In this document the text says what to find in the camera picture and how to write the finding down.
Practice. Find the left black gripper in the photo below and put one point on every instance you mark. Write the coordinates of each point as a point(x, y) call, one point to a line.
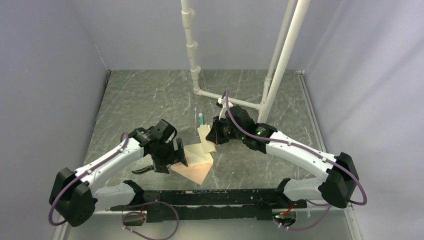
point(160, 164)

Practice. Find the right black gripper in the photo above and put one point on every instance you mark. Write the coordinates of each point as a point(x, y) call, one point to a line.
point(215, 135)

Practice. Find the tan paper letter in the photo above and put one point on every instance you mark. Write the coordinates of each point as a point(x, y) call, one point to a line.
point(208, 147)

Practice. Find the green white glue stick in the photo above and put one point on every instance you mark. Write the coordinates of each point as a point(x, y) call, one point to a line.
point(201, 119)

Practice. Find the tan envelope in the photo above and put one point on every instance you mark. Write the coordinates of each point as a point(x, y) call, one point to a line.
point(199, 164)

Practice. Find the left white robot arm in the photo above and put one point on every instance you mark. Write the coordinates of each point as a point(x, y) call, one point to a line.
point(77, 194)

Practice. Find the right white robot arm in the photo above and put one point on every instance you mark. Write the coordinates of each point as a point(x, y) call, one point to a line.
point(335, 177)

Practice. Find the black pliers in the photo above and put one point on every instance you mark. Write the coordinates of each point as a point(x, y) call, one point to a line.
point(144, 169)

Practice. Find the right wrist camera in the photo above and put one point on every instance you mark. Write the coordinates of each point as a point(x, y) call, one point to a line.
point(221, 103)

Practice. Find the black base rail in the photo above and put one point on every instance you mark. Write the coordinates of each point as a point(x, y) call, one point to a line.
point(261, 204)

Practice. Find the white PVC pipe frame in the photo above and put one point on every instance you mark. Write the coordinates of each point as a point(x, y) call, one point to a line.
point(290, 28)

